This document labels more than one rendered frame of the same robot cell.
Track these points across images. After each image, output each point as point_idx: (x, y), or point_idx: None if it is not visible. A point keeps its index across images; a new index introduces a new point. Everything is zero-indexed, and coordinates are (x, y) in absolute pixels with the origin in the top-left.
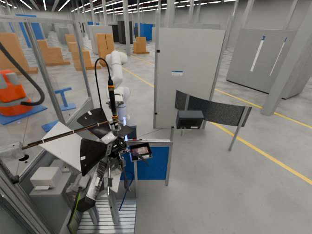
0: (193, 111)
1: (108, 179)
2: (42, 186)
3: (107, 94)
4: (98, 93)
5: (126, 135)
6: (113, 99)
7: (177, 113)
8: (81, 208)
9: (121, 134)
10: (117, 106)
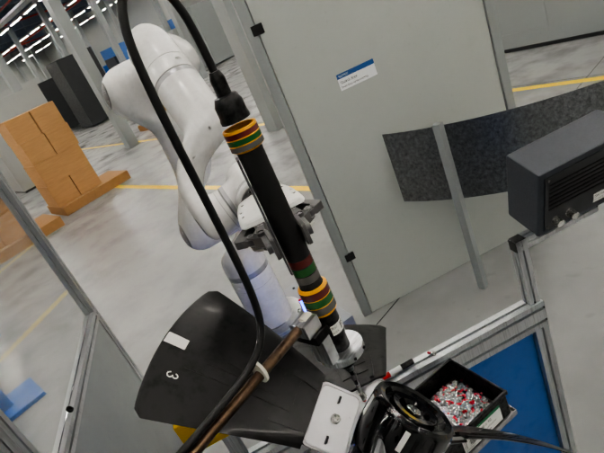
0: (570, 128)
1: None
2: None
3: (203, 216)
4: (200, 191)
5: (385, 365)
6: (278, 197)
7: (510, 169)
8: None
9: (363, 371)
10: (309, 225)
